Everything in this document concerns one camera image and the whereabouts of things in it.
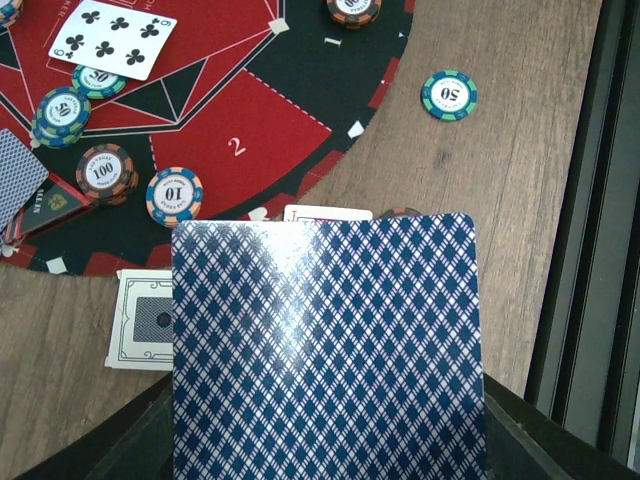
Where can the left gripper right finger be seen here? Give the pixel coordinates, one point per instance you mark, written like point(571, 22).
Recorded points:
point(522, 443)

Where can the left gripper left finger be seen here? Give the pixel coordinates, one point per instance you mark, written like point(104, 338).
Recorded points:
point(78, 459)

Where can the grey playing card deck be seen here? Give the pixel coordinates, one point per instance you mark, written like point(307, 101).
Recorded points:
point(327, 350)

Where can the blue white ten chip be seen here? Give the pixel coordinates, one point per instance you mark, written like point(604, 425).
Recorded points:
point(173, 195)
point(10, 12)

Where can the triangular black dealer button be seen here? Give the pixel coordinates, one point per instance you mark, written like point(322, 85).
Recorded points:
point(54, 200)

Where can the red black chip stack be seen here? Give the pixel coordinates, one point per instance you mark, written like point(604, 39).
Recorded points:
point(399, 212)

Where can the red black hundred chip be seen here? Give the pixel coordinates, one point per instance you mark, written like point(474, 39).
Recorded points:
point(354, 14)
point(106, 174)

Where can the face-up queen playing card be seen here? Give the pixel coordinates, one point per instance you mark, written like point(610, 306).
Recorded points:
point(299, 212)

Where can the face-down blue playing card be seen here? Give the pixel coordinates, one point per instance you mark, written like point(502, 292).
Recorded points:
point(22, 173)

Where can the green blue chip stack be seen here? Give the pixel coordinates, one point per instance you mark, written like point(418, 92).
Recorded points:
point(449, 95)

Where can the white card box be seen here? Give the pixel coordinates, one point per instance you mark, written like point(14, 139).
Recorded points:
point(142, 330)

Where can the round red black poker mat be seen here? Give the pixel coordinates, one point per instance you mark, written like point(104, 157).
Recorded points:
point(260, 99)

